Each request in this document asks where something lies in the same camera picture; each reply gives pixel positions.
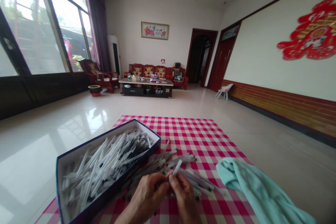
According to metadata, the dark arched doorway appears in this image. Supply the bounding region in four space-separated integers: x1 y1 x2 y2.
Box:
184 28 219 84

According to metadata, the purple curtain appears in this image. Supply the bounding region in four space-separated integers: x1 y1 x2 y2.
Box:
80 0 111 74

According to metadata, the pink white checked cloth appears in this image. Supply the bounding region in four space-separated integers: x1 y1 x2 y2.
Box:
34 115 264 224

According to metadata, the red wooden armchair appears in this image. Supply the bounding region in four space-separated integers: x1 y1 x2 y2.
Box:
77 58 121 94

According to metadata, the white standing air conditioner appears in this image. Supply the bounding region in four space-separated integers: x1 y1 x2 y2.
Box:
107 34 121 76

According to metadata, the black massage cushion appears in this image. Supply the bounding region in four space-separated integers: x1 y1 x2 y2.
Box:
172 62 184 81

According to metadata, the red wooden door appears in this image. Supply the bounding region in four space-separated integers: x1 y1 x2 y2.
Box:
207 24 242 91

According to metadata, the heap of pens in box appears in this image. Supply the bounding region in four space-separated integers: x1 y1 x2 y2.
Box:
62 128 155 213

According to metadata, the large window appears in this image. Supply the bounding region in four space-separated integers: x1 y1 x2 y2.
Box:
0 0 93 78

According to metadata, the black coffee table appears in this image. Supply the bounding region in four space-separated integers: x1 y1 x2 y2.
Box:
118 75 175 99

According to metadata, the red wooden sofa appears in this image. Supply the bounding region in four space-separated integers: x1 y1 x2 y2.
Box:
124 63 189 90

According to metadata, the small pink chair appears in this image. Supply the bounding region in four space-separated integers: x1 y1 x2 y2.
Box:
215 83 234 100

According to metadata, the single clear plastic pen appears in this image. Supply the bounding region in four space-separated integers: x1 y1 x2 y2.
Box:
171 159 183 178

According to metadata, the black red plant pot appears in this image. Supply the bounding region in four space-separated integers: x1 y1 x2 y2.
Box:
88 85 103 97

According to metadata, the person's left hand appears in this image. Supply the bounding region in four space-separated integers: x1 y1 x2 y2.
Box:
128 173 172 210

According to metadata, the blue cardboard box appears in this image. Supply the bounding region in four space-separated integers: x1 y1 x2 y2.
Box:
56 119 161 224

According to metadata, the loose pile of clear pens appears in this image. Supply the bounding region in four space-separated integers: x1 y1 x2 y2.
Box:
122 139 224 204

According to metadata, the framed flower picture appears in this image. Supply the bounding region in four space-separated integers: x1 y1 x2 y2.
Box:
141 21 169 41

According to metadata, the person's right hand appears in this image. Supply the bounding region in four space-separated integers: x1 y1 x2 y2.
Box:
168 171 197 205

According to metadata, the red gold wall decoration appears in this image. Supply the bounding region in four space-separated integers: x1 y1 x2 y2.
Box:
276 0 336 61

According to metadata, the mint green towel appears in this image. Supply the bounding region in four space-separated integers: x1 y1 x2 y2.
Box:
216 157 319 224

